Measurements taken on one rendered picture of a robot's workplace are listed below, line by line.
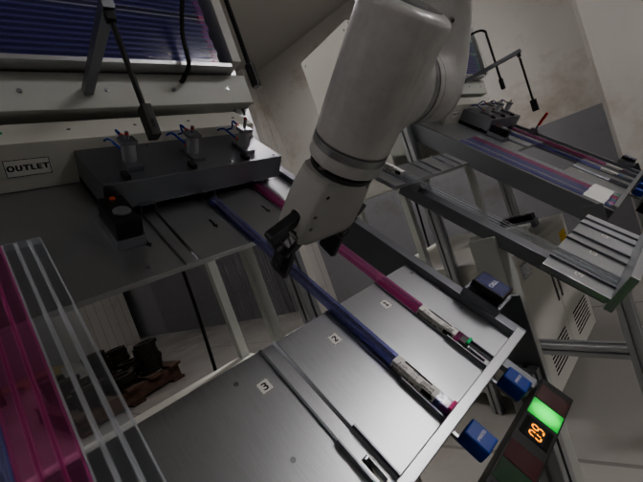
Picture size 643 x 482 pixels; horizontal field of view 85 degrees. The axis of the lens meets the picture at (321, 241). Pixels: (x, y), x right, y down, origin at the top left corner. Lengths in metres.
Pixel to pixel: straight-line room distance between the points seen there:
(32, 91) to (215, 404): 0.62
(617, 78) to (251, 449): 2.92
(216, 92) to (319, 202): 0.59
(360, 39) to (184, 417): 0.38
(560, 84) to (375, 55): 2.97
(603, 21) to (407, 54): 2.78
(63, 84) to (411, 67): 0.65
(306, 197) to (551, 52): 3.01
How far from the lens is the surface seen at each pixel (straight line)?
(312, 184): 0.38
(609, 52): 3.05
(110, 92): 0.84
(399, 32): 0.32
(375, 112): 0.34
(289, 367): 0.43
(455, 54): 0.42
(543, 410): 0.55
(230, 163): 0.70
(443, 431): 0.42
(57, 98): 0.81
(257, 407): 0.40
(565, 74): 3.28
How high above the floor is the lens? 0.97
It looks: 3 degrees down
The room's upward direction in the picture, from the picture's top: 19 degrees counter-clockwise
